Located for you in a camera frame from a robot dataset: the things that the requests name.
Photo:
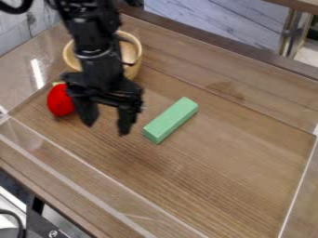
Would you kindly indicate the wooden bowl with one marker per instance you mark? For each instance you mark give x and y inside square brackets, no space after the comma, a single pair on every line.
[132,55]

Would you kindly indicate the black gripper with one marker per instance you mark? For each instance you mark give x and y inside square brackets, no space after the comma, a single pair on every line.
[100,82]

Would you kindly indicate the black table leg clamp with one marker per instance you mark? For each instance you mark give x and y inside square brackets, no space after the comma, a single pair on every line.
[22,221]

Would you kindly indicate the red plush strawberry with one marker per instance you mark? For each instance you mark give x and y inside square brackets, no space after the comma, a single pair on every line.
[59,102]

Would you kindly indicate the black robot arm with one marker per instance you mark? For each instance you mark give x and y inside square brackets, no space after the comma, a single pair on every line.
[93,22]

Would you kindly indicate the clear acrylic tray wall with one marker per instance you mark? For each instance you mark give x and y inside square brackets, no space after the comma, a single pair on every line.
[233,176]

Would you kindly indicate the green rectangular block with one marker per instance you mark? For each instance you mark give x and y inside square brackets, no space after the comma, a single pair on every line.
[170,120]

